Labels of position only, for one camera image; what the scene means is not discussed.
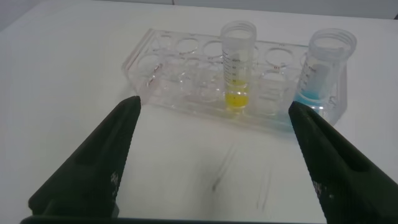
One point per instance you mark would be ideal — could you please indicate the clear plastic test tube rack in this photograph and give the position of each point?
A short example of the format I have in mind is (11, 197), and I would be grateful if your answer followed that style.
(186, 81)

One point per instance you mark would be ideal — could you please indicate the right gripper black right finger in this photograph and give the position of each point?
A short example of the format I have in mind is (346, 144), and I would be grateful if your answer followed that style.
(342, 168)

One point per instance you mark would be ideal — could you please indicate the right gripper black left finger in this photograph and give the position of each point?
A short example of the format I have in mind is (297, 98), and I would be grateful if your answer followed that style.
(93, 161)

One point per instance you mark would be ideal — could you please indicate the blue pigment test tube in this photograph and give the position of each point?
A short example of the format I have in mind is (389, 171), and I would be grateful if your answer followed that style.
(323, 77)

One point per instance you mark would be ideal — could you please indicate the yellow pigment test tube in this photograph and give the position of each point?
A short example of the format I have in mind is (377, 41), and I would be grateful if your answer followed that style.
(237, 93)

